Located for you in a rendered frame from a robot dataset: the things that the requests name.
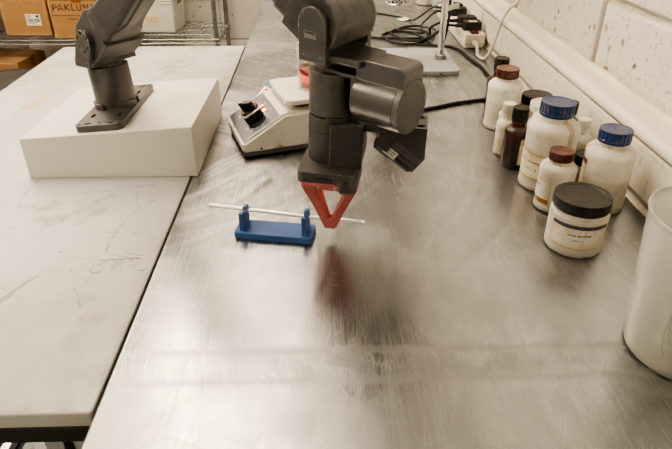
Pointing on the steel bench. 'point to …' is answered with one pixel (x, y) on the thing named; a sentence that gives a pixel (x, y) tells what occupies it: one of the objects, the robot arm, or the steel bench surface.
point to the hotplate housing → (277, 130)
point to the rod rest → (298, 233)
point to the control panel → (256, 108)
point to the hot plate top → (289, 91)
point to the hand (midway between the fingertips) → (330, 220)
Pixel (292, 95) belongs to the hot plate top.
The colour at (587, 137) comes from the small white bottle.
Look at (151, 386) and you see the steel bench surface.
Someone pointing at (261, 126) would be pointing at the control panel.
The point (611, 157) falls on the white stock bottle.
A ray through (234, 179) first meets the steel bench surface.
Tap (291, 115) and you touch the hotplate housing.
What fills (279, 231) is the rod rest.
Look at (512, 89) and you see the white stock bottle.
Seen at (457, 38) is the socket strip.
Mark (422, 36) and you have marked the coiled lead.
